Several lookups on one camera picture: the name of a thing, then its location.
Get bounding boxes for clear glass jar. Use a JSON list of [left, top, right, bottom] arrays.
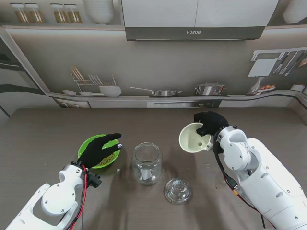
[[131, 142, 163, 185]]

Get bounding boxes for mung beans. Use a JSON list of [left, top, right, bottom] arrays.
[[95, 153, 115, 168]]

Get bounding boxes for clear glass jar lid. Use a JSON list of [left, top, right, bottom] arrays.
[[164, 177, 193, 205]]

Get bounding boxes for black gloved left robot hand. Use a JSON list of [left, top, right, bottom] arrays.
[[77, 133, 124, 168]]

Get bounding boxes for green plastic bowl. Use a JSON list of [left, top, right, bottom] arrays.
[[78, 134, 121, 169]]

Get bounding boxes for red and black arm cable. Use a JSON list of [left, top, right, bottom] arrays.
[[59, 162, 91, 230]]

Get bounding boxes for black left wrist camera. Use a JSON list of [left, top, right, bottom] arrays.
[[87, 173, 103, 188]]

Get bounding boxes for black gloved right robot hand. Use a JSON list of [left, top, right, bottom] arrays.
[[193, 111, 230, 137]]

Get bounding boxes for cream plastic funnel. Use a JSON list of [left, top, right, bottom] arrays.
[[178, 122, 213, 153]]

